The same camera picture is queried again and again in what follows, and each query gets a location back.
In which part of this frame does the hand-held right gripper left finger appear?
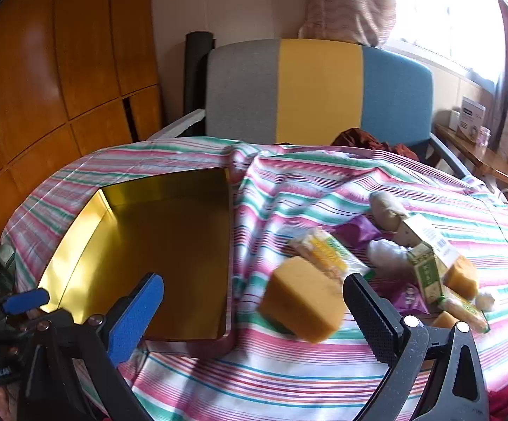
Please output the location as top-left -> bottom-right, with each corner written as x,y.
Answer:
17,273 -> 164,421

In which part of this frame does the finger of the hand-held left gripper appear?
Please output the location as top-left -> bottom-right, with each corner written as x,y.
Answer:
0,288 -> 50,334

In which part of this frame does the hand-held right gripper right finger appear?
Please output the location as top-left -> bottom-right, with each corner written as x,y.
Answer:
343,273 -> 491,421

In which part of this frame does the white plastic bag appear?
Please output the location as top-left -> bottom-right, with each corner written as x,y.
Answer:
475,292 -> 498,312
365,239 -> 413,270

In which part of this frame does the green patterned box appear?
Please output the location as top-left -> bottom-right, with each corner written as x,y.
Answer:
407,243 -> 445,305

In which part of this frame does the large yellow sponge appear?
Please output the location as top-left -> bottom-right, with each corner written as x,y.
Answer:
258,256 -> 347,343

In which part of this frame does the yellow corn snack packet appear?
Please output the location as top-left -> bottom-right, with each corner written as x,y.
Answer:
286,227 -> 371,281

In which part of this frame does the gold tin box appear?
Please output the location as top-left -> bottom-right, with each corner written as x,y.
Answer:
39,167 -> 237,358

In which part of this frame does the purple snack packet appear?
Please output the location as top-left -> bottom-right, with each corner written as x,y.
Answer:
333,217 -> 382,250
374,280 -> 432,316

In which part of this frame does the orange sponge block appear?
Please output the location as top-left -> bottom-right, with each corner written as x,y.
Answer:
443,255 -> 479,299

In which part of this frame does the cream carton box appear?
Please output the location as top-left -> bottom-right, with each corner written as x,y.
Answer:
396,213 -> 461,268

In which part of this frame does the small orange sponge piece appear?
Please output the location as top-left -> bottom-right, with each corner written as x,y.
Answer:
429,311 -> 461,329

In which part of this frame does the striped bed sheet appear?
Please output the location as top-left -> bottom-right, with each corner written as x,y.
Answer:
1,136 -> 508,421

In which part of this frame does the wooden side table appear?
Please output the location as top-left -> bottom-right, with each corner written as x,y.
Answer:
434,123 -> 508,194

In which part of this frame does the white cardboard box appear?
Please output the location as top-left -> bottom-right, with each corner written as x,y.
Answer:
456,95 -> 487,139

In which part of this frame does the wooden wardrobe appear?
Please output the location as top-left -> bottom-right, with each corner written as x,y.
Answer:
0,0 -> 163,238

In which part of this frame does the grey yellow blue armchair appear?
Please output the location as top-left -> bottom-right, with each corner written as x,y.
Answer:
149,39 -> 471,178

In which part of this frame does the bright window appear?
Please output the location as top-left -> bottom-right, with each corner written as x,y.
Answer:
385,0 -> 507,84

